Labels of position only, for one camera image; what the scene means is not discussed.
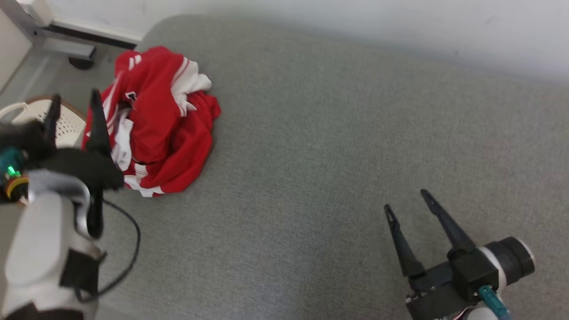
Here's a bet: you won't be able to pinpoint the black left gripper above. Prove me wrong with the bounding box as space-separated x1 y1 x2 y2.
0 89 125 192

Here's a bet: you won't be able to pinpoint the red white basketball jersey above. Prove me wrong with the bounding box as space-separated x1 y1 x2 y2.
116 46 222 198

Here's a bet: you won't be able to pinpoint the teal right gripper cable plug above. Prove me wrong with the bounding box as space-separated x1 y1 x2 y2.
479 285 512 320

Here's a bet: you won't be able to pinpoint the black round frame foot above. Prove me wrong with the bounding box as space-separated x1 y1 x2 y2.
68 56 95 71

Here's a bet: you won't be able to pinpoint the cream perforated laundry basket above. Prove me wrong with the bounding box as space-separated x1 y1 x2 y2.
0 95 88 150

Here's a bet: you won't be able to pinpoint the black white baseboard strip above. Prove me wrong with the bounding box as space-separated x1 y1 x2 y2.
48 19 144 50

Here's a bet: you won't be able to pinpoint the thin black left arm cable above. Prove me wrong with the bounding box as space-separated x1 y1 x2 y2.
73 189 142 304

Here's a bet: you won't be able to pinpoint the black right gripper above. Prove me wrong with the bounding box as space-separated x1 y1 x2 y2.
384 189 501 320

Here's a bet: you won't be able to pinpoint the red white Bulls shorts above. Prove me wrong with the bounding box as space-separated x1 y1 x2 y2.
81 48 149 178

